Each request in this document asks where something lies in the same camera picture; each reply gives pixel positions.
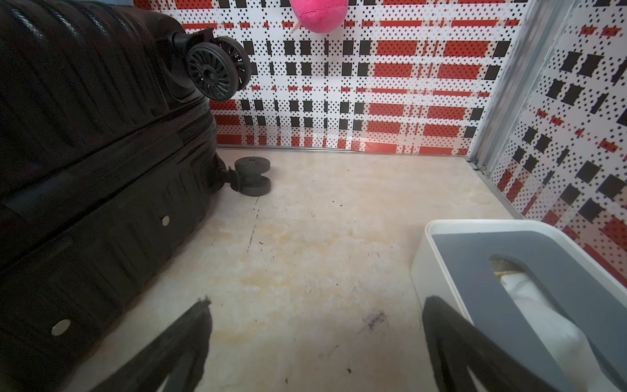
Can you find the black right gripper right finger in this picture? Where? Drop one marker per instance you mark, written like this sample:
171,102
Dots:
461,355

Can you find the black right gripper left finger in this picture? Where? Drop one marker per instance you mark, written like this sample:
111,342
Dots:
174,361

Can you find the black hard-shell suitcase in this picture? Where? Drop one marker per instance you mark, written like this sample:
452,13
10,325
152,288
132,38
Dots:
108,163

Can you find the white grey tissue box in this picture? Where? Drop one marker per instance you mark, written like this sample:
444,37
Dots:
532,291

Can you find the pink-dressed hanging doll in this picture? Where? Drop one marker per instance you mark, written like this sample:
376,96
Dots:
319,16

